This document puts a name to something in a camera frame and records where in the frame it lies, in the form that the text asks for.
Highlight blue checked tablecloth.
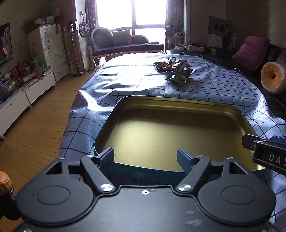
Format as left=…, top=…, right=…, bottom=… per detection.
left=59, top=53, right=286, bottom=232

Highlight round metal bowl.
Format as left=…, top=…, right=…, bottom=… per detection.
left=7, top=78, right=18, bottom=91

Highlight round colourful dartboard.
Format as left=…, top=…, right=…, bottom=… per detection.
left=79, top=21, right=91, bottom=37

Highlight teal tin box gold inside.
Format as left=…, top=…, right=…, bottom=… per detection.
left=94, top=95, right=266, bottom=174

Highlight purple chaise longue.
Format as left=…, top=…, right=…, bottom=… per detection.
left=87, top=26, right=165, bottom=67

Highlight large window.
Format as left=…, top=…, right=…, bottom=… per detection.
left=96, top=0, right=167, bottom=43

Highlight wall poster with dark figures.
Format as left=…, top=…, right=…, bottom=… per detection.
left=208, top=16, right=233, bottom=35

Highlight patterned window curtain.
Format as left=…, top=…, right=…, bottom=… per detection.
left=85, top=0, right=99, bottom=32
left=165, top=0, right=185, bottom=32

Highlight white cartoon print cabinet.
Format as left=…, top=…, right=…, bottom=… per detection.
left=27, top=23, right=68, bottom=82

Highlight magenta pillow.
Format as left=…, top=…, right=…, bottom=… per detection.
left=232, top=36, right=271, bottom=72

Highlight pile of snack packets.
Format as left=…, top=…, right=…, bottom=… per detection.
left=154, top=57, right=195, bottom=85

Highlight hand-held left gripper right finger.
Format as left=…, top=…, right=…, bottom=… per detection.
left=175, top=148, right=246, bottom=194

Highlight white paper bag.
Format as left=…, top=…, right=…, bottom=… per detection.
left=208, top=33, right=224, bottom=48

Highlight grey cushion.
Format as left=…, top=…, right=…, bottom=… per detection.
left=112, top=30, right=130, bottom=46

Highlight leaning picture frame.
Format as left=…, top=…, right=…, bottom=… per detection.
left=227, top=34, right=236, bottom=49

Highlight white low television stand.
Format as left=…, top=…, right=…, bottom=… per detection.
left=0, top=71, right=57, bottom=135

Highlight orange white ring cushion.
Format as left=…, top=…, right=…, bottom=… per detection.
left=261, top=61, right=286, bottom=95

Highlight red stick vacuum cleaner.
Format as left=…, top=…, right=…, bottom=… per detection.
left=64, top=21, right=90, bottom=77

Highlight cluttered side table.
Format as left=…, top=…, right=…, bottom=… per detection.
left=165, top=26, right=186, bottom=51

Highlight crumpled newspapers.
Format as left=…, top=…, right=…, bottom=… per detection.
left=183, top=43, right=217, bottom=55

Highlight black leather sofa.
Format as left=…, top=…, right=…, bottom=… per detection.
left=165, top=42, right=286, bottom=118

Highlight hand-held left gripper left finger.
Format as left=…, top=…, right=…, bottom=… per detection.
left=43, top=147, right=115, bottom=194

